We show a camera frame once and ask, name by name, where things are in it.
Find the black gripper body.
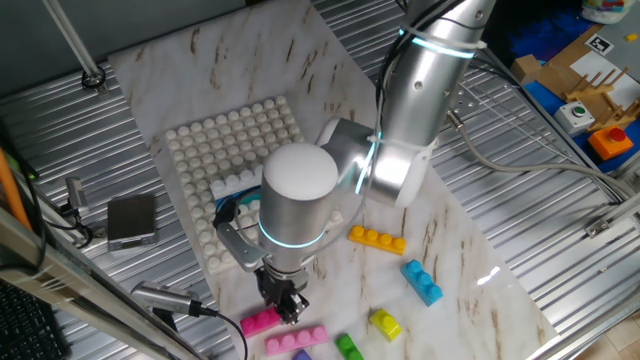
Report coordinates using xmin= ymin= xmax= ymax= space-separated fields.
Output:
xmin=253 ymin=264 xmax=310 ymax=307

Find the magenta three-stud block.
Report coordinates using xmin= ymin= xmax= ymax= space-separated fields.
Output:
xmin=239 ymin=305 xmax=284 ymax=339

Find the blue four-stud block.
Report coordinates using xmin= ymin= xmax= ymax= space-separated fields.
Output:
xmin=215 ymin=197 xmax=261 ymax=214

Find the white four-stud block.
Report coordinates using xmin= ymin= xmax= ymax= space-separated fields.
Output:
xmin=209 ymin=164 xmax=266 ymax=201

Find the light pink four-stud block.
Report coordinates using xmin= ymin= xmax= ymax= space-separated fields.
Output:
xmin=264 ymin=324 xmax=330 ymax=358

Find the green two-stud block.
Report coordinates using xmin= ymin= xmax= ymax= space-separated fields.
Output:
xmin=334 ymin=333 xmax=365 ymax=360

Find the yellow two-stud block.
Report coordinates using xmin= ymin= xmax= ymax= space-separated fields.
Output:
xmin=368 ymin=308 xmax=403 ymax=343

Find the orange-yellow four-stud block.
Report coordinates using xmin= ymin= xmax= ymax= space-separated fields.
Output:
xmin=348 ymin=224 xmax=407 ymax=257

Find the light blue three-stud block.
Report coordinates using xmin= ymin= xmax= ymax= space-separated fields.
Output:
xmin=400 ymin=258 xmax=445 ymax=308

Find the white studded baseplate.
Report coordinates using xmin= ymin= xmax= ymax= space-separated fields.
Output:
xmin=163 ymin=95 xmax=346 ymax=275

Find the white marble board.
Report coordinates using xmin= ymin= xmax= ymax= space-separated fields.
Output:
xmin=107 ymin=0 xmax=559 ymax=360

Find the silver digital scale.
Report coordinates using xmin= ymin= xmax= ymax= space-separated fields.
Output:
xmin=106 ymin=193 xmax=159 ymax=253

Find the black keyboard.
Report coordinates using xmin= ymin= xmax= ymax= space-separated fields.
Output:
xmin=0 ymin=279 xmax=71 ymax=360

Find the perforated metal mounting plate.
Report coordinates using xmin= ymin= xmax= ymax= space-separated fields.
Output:
xmin=447 ymin=82 xmax=480 ymax=115

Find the metal stand pole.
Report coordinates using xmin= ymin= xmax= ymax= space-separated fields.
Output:
xmin=42 ymin=0 xmax=110 ymax=96

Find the small cardboard box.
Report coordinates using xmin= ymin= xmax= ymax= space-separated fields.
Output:
xmin=509 ymin=53 xmax=544 ymax=86

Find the white green-button box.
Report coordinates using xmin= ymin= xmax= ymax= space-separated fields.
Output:
xmin=553 ymin=100 xmax=596 ymax=137

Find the brown cardboard sheet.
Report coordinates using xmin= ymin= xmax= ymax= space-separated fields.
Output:
xmin=537 ymin=24 xmax=606 ymax=101

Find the orange emergency stop box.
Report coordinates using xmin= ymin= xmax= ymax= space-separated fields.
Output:
xmin=587 ymin=125 xmax=635 ymax=162

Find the wooden peg rack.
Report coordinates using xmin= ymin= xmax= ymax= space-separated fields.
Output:
xmin=564 ymin=66 xmax=640 ymax=132

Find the white paper sheet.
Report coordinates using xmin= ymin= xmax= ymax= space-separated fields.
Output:
xmin=569 ymin=49 xmax=640 ymax=109

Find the black-white fiducial tag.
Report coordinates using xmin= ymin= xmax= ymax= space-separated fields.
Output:
xmin=583 ymin=32 xmax=615 ymax=57

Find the grey board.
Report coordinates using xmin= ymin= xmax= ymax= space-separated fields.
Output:
xmin=597 ymin=0 xmax=640 ymax=84

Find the clear container of bricks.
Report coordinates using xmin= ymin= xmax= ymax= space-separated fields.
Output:
xmin=579 ymin=0 xmax=634 ymax=25

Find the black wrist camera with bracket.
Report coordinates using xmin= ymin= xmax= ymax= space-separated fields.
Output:
xmin=213 ymin=197 xmax=270 ymax=274

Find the large silver camera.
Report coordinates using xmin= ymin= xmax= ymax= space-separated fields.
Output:
xmin=130 ymin=280 xmax=204 ymax=331

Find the black camera clamp mount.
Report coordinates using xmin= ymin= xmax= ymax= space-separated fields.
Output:
xmin=58 ymin=199 xmax=96 ymax=250

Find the small silver camera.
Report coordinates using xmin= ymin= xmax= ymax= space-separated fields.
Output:
xmin=64 ymin=176 xmax=91 ymax=217

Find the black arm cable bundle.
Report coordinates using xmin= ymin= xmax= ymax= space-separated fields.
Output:
xmin=373 ymin=0 xmax=464 ymax=139

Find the aluminium frame bar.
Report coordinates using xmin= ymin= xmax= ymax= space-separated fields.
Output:
xmin=0 ymin=207 xmax=201 ymax=360

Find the thick grey cable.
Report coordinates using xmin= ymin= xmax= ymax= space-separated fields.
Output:
xmin=446 ymin=109 xmax=634 ymax=201

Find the orange cable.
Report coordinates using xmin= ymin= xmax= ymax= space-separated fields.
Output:
xmin=0 ymin=147 xmax=32 ymax=232

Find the aluminium corner bracket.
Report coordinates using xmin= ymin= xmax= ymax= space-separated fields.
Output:
xmin=584 ymin=217 xmax=614 ymax=239

